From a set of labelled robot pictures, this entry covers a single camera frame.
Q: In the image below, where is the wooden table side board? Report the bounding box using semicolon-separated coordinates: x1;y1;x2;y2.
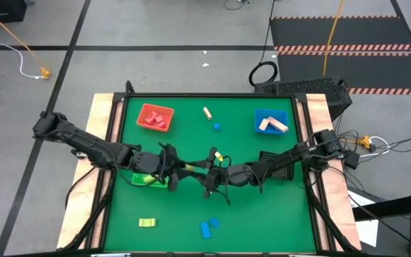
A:
57;93;124;250
296;93;362;251

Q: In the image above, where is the orange plastic basket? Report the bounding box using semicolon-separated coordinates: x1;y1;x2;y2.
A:
136;103;175;133

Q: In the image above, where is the yellow hanging cable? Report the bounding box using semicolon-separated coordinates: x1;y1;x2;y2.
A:
321;0;345;76

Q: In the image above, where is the white paper sheet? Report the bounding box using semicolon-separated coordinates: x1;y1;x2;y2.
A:
347;191;380;247

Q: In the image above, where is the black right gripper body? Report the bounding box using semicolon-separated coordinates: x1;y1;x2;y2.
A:
205;163;263;190

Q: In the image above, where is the black power adapter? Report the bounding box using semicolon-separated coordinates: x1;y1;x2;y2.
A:
344;151;360;171

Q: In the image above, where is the black hanging cable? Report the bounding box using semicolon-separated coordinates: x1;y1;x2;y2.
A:
248;0;278;87

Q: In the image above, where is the orange cable with plug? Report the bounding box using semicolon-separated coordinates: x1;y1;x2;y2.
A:
0;2;51;80

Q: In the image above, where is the white cable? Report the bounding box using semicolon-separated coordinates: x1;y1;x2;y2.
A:
0;0;44;79

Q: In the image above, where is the black beam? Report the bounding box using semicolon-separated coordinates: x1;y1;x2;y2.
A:
353;192;411;221

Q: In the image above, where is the long natural wood block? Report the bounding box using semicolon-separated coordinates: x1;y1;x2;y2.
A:
266;116;289;133

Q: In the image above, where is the blue plastic basket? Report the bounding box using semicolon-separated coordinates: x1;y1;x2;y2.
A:
254;109;289;136

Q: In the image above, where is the black plastic basket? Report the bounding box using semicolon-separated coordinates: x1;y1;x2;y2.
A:
258;151;295;181

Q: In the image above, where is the black striped floor mat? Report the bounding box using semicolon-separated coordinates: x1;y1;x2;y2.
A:
278;52;411;96
269;15;411;54

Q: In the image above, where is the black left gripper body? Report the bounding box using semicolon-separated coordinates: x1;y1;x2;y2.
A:
133;144;183;192

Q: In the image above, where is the blue rectangular block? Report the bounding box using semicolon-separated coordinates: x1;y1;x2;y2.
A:
200;221;213;240

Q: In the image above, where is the green plastic basket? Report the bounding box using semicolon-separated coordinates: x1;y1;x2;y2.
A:
131;172;169;189

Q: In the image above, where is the black perforated computer tower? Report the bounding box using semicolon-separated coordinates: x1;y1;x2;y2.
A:
253;77;353;122

